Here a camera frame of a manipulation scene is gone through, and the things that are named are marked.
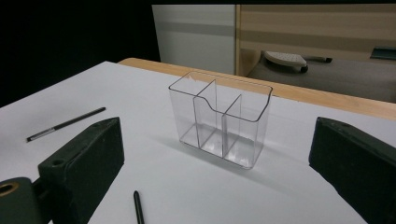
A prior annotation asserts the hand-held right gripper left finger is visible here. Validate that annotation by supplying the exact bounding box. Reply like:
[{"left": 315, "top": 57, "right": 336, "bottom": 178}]
[{"left": 36, "top": 116, "right": 125, "bottom": 224}]

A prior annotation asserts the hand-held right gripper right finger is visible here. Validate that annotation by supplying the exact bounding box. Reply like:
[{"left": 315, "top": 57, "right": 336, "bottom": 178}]
[{"left": 307, "top": 116, "right": 396, "bottom": 224}]

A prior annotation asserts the thin black cosmetic pencil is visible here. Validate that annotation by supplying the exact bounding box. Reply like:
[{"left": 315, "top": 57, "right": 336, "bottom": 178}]
[{"left": 26, "top": 106, "right": 106, "bottom": 143}]

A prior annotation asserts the black makeup brush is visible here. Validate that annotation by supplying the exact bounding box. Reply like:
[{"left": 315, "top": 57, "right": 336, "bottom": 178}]
[{"left": 133, "top": 189, "right": 146, "bottom": 224}]

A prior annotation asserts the clear plastic divided organizer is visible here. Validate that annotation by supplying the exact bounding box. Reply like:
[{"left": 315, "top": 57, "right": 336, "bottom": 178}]
[{"left": 167, "top": 70, "right": 274, "bottom": 171}]

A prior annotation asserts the light wooden table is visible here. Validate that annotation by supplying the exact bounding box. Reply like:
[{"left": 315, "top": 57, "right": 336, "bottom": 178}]
[{"left": 118, "top": 57, "right": 396, "bottom": 121}]

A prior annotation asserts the white board table cover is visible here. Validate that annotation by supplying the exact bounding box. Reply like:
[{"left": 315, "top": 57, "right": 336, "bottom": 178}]
[{"left": 0, "top": 61, "right": 396, "bottom": 224}]

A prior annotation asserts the black curtain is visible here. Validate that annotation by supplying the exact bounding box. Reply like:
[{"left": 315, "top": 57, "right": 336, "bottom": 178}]
[{"left": 0, "top": 0, "right": 162, "bottom": 108}]

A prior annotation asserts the white office chair base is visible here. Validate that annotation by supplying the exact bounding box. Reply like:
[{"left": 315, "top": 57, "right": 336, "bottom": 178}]
[{"left": 263, "top": 50, "right": 333, "bottom": 75}]

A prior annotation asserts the light wooden desk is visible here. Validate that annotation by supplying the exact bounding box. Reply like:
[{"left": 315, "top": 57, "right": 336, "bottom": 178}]
[{"left": 234, "top": 4, "right": 396, "bottom": 77}]

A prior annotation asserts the white cabinet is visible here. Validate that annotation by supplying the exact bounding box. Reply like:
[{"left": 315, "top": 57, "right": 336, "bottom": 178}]
[{"left": 151, "top": 4, "right": 237, "bottom": 76}]

